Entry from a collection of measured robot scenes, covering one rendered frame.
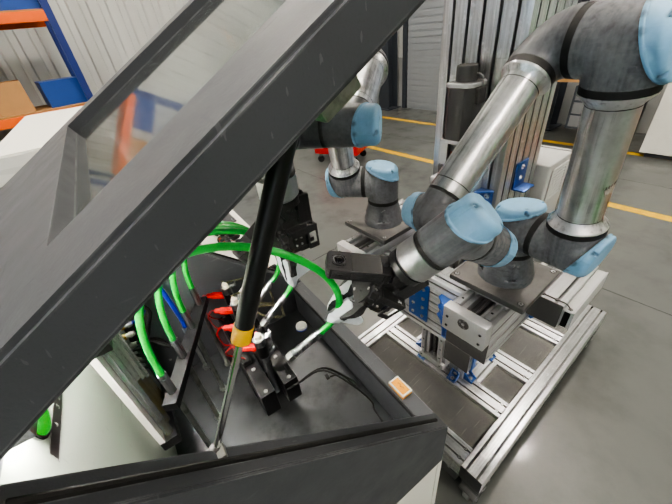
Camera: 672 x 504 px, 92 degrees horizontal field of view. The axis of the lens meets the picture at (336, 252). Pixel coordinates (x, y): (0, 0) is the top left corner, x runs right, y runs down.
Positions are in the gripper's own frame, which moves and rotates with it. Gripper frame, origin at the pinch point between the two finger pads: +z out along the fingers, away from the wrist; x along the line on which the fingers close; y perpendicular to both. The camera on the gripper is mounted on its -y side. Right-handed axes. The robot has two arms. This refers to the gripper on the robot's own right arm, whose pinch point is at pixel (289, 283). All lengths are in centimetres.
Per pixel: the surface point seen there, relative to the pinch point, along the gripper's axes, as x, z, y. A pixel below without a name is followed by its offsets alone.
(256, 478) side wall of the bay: -33.4, -4.1, -21.0
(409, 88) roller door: 520, 81, 560
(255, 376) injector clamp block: 3.4, 25.8, -13.5
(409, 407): -25.1, 28.8, 12.5
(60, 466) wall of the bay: -21.5, -8.9, -38.0
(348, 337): 0.6, 28.8, 13.7
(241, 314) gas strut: -30.9, -25.0, -15.9
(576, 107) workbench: 141, 67, 469
